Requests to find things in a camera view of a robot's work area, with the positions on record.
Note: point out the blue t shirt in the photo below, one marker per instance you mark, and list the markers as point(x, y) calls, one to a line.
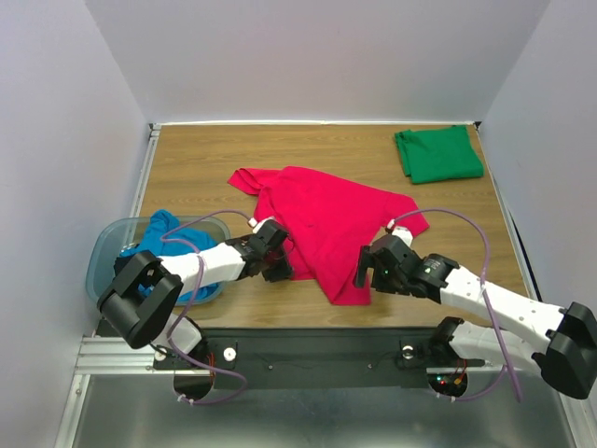
point(162, 222)

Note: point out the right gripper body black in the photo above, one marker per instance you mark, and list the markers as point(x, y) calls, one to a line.
point(373, 269)

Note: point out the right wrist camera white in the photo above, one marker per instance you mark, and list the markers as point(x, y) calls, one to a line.
point(402, 233)

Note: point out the aluminium frame rail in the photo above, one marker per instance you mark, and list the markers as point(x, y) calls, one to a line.
point(112, 356)

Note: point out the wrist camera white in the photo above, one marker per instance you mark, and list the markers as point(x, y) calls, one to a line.
point(256, 225)
point(402, 233)

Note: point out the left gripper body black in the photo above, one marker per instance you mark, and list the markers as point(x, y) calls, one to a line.
point(271, 258)

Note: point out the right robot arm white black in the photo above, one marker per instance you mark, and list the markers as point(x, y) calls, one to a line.
point(556, 343)

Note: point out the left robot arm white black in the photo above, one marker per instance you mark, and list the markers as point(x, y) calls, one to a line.
point(139, 302)

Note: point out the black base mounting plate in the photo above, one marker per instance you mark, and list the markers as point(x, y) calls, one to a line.
point(323, 358)

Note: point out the red t shirt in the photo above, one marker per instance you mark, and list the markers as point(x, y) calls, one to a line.
point(329, 219)

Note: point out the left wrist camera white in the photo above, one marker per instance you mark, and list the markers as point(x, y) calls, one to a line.
point(256, 225)

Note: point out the folded green t shirt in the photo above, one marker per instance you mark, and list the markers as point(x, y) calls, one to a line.
point(429, 156)

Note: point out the black garment in bin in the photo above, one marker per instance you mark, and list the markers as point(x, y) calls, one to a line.
point(120, 263)

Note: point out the teal plastic bin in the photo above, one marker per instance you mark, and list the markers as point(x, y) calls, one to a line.
point(127, 233)

